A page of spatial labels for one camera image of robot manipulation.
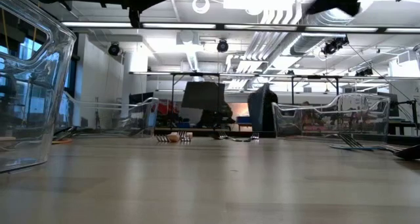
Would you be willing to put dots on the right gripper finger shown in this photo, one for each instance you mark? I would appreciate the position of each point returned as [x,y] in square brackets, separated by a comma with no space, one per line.
[341,0]

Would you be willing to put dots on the black ceiling light cluster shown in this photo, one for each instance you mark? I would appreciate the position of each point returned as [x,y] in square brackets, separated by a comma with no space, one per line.
[334,46]

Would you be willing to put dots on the black monitor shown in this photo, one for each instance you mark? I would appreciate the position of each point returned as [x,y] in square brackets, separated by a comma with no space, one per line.
[139,98]

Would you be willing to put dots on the black ceiling spotlight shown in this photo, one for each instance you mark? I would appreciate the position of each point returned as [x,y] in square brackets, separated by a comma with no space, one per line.
[222,46]
[113,50]

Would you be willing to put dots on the black tripod stand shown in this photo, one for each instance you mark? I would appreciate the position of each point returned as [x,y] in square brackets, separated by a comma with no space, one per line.
[414,115]

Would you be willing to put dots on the dark grey board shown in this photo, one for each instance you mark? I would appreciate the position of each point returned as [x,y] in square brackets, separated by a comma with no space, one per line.
[203,96]

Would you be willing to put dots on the clear plastic bin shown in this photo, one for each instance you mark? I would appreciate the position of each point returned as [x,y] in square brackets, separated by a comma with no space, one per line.
[417,53]
[144,119]
[328,119]
[33,119]

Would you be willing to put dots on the blue storage crate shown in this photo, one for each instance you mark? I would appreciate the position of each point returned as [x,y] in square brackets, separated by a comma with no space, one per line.
[242,120]

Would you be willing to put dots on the white LED light bar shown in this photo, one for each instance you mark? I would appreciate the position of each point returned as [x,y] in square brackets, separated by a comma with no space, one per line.
[403,30]
[98,24]
[341,29]
[256,27]
[178,25]

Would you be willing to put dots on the red tool cabinet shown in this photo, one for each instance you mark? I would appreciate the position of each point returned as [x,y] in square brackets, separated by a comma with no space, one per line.
[167,107]

